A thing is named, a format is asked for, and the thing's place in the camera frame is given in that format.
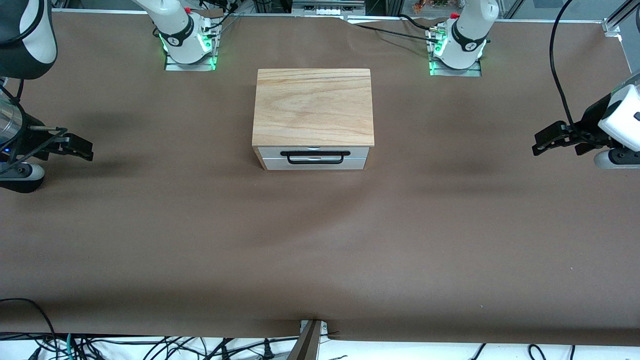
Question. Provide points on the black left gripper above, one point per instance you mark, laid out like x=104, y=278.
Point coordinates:
x=591, y=121

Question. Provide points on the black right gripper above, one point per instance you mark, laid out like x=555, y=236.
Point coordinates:
x=31, y=141

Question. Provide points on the wooden drawer cabinet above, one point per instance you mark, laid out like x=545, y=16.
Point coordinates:
x=312, y=105

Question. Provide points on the aluminium corner profile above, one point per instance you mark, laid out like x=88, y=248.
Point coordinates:
x=611, y=26

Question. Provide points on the brown paper table cover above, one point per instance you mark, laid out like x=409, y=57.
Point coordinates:
x=320, y=240

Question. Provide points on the grey metal equipment box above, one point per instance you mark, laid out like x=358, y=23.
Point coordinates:
x=325, y=7

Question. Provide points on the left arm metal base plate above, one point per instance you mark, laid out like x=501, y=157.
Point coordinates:
x=472, y=72

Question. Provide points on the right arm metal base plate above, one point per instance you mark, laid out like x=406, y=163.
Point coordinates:
x=172, y=66

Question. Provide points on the aluminium profile post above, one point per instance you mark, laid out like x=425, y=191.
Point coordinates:
x=307, y=342

